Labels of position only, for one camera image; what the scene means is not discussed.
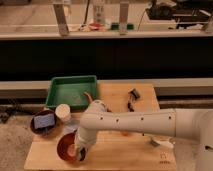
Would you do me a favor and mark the red bowl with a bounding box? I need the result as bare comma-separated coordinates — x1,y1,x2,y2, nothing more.
57,133,78,162

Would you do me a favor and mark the black eraser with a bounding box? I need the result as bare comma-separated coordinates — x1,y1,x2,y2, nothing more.
78,148,87,161

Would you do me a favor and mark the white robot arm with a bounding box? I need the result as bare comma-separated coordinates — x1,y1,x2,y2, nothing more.
74,100,213,171

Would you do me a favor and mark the dark brown bowl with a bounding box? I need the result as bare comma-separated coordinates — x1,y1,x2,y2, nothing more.
30,110,57,135

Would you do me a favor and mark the grey cloth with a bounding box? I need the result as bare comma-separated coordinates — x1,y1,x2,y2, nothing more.
63,119,79,135

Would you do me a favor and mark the wooden board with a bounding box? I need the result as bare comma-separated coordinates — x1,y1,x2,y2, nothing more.
24,82,176,171

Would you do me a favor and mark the white paper cup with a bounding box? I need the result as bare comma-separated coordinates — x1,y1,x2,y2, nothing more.
55,104,71,122

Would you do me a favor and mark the blue sponge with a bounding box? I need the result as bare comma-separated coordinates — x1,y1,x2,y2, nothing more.
34,113,55,129

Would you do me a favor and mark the orange fruit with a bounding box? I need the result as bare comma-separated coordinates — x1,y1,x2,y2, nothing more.
121,131,130,136

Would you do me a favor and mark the orange sausage toy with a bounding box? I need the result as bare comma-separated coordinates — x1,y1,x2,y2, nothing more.
84,92,94,104

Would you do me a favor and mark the green plastic tray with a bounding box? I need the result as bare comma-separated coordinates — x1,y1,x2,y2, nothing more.
46,75,97,110

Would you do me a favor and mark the black dish brush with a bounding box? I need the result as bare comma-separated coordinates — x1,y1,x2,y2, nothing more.
127,89,140,112

